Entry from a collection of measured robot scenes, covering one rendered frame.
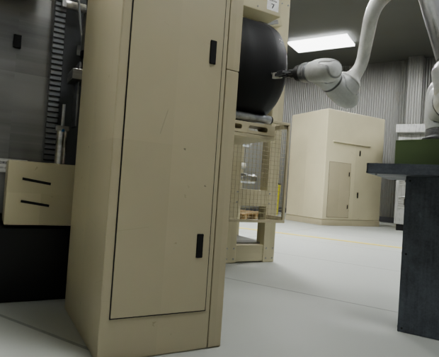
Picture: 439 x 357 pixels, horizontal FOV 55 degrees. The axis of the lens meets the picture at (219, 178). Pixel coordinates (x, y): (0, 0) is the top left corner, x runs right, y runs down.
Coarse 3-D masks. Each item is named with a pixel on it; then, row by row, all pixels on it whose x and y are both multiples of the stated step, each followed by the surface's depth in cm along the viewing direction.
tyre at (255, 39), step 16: (256, 32) 210; (272, 32) 218; (256, 48) 206; (272, 48) 211; (240, 64) 207; (256, 64) 206; (272, 64) 211; (240, 80) 208; (256, 80) 209; (272, 80) 212; (240, 96) 212; (256, 96) 214; (272, 96) 217; (256, 112) 222
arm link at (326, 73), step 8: (312, 64) 179; (320, 64) 175; (328, 64) 172; (336, 64) 173; (304, 72) 184; (312, 72) 178; (320, 72) 175; (328, 72) 172; (336, 72) 173; (312, 80) 182; (320, 80) 178; (328, 80) 175; (336, 80) 179; (328, 88) 181
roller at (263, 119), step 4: (236, 112) 215; (240, 112) 216; (244, 112) 218; (248, 112) 219; (236, 116) 215; (240, 116) 216; (244, 116) 217; (248, 116) 218; (252, 116) 219; (256, 116) 220; (260, 116) 222; (264, 116) 223; (268, 116) 225; (248, 120) 220; (252, 120) 221; (256, 120) 222; (260, 120) 222; (264, 120) 223; (268, 120) 224; (272, 120) 226
